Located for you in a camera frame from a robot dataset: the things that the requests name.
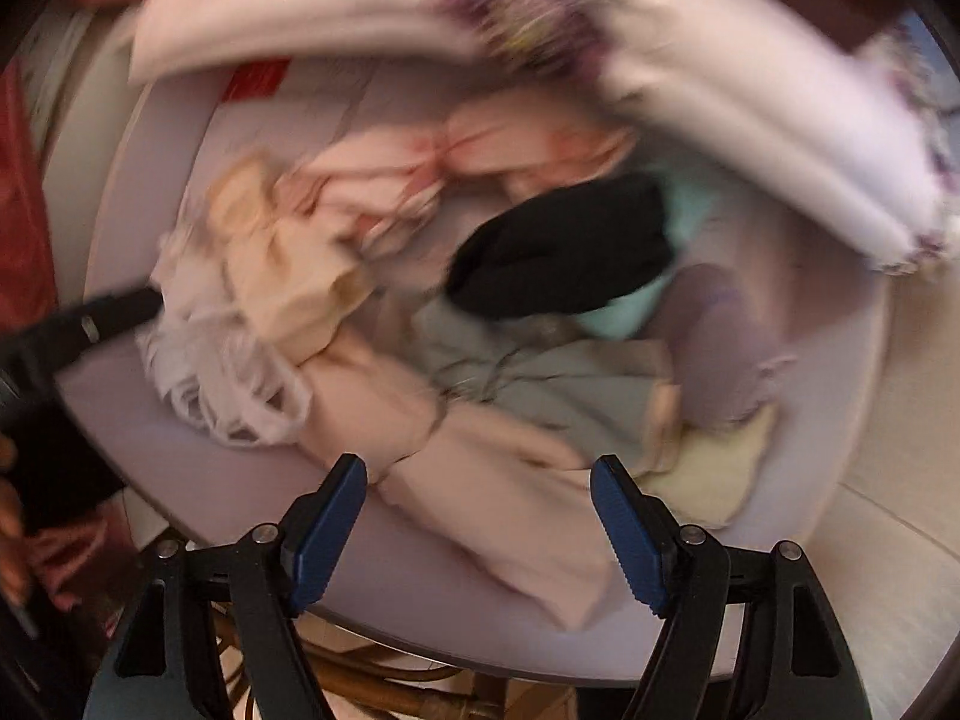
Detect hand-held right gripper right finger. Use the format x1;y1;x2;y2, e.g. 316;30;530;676
589;454;875;720

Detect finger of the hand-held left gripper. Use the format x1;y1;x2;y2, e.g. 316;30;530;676
0;286;164;398

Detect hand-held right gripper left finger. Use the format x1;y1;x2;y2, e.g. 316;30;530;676
82;454;368;720

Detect white sheer cloth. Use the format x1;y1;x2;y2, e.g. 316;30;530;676
139;232;312;447

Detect grey cloth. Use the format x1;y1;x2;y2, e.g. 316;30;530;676
409;296;680;470

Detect person's left hand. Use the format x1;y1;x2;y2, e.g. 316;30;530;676
0;436;35;607

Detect cream knit cloth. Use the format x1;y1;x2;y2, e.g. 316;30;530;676
643;405;781;530

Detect pale pink cloth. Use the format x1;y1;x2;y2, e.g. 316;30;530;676
300;345;612;631

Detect red shiny cloth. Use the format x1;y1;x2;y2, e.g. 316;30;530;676
0;64;59;335

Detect rattan stand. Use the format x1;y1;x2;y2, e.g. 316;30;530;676
208;600;530;720

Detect beige garment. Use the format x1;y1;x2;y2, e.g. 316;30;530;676
202;154;376;361

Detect lavender rolled cloth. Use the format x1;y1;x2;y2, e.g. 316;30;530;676
660;262;796;432

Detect teal folded cloth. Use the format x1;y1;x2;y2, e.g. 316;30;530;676
577;165;721;342

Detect black knit cloth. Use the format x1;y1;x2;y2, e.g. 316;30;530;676
442;172;676;320

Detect red card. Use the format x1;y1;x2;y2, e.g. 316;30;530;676
223;58;292;103

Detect pink tied garment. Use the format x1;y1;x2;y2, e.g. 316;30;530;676
277;101;638;271

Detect white pillow with purple flowers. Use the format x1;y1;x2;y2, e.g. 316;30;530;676
127;0;947;272

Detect white floral cloth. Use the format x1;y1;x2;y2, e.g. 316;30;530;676
855;21;960;181

